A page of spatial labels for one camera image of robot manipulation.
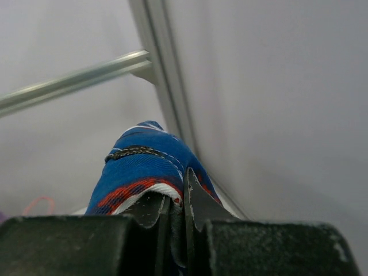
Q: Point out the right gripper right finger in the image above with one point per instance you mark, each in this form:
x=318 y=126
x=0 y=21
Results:
x=219 y=243

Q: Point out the pink hanger of blue trousers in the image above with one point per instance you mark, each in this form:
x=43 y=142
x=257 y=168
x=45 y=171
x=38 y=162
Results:
x=47 y=202

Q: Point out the purple trousers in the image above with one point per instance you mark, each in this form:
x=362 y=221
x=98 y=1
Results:
x=3 y=217

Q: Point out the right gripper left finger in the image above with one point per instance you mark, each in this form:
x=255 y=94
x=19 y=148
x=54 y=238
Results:
x=132 y=242

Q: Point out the aluminium hanging rail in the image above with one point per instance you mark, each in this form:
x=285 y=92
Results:
x=42 y=92

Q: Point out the blue patterned trousers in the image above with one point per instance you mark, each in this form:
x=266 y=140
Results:
x=144 y=159

